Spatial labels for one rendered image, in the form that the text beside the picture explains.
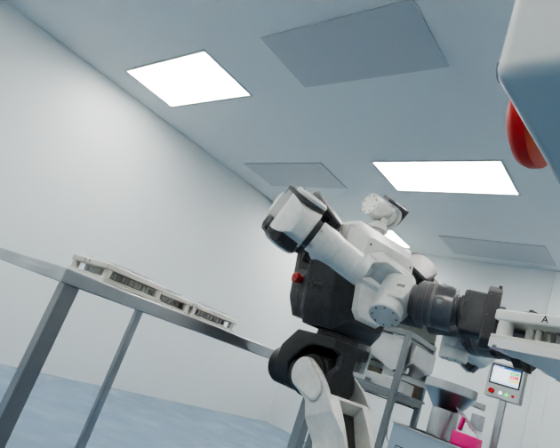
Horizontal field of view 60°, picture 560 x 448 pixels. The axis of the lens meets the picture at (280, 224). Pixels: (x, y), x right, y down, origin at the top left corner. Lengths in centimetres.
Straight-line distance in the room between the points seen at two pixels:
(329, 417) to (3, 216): 411
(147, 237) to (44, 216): 114
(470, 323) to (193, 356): 552
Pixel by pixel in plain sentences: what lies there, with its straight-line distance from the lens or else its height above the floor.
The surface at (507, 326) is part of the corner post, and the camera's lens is 95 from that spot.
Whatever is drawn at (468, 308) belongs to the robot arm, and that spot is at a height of 107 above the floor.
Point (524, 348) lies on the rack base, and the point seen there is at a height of 102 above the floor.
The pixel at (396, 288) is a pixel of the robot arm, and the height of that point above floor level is 108.
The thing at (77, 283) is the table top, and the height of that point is 87.
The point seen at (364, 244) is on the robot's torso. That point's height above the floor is 122.
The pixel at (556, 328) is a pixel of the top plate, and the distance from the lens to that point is 91.
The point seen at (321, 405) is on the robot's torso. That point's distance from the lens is 126.
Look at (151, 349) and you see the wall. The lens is 593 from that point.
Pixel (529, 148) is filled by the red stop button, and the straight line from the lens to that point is 22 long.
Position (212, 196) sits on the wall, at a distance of 610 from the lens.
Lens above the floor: 86
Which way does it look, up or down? 15 degrees up
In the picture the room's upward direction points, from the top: 20 degrees clockwise
